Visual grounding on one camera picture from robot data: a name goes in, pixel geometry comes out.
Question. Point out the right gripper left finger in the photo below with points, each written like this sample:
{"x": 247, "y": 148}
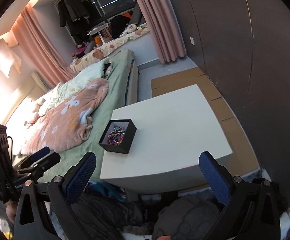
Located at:
{"x": 77, "y": 177}

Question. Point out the white side table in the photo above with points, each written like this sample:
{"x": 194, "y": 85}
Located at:
{"x": 134, "y": 171}

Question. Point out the pink curtain left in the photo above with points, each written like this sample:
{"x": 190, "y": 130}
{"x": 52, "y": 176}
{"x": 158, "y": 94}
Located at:
{"x": 39, "y": 49}

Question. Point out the green bed sheet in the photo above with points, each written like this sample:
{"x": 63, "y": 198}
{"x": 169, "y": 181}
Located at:
{"x": 117, "y": 73}

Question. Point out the floral window seat cushion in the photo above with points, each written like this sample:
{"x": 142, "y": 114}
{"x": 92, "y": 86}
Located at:
{"x": 131, "y": 32}

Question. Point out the white wall socket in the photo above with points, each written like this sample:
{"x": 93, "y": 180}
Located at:
{"x": 192, "y": 41}

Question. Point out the white folding tray table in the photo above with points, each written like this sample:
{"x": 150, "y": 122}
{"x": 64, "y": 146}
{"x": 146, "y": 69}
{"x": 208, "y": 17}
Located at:
{"x": 98, "y": 30}

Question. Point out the brown cardboard sheet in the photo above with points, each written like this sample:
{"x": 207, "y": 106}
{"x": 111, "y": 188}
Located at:
{"x": 190, "y": 117}

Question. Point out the black jewelry box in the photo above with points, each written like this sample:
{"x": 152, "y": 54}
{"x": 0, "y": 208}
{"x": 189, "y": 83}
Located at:
{"x": 118, "y": 136}

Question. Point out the light green pillow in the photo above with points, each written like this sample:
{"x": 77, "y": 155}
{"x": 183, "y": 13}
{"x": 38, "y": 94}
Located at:
{"x": 63, "y": 91}

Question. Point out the pink duck blanket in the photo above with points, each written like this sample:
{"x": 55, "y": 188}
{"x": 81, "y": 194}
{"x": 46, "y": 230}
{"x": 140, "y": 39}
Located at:
{"x": 67, "y": 125}

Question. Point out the pink curtain right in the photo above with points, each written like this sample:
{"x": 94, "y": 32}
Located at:
{"x": 163, "y": 29}

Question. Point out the dark grey pillow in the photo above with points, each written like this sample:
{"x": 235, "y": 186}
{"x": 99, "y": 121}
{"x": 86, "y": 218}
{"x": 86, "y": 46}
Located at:
{"x": 136, "y": 16}

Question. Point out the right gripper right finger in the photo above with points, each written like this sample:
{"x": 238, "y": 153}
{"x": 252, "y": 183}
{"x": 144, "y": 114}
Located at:
{"x": 217, "y": 176}

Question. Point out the pink curtain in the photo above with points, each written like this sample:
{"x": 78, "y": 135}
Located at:
{"x": 39, "y": 49}
{"x": 163, "y": 29}

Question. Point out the dark brown wardrobe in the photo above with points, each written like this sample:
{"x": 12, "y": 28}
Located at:
{"x": 245, "y": 45}

